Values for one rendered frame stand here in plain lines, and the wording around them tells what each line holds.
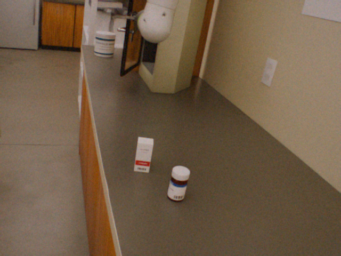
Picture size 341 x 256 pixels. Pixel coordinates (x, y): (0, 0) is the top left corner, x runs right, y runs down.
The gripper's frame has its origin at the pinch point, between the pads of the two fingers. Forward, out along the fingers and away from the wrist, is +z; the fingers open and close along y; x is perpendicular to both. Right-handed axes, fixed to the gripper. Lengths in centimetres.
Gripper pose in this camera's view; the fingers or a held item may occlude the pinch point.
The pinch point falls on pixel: (136, 15)
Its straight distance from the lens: 140.1
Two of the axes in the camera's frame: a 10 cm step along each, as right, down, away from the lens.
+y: -9.4, -0.2, -3.5
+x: -1.7, 9.0, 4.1
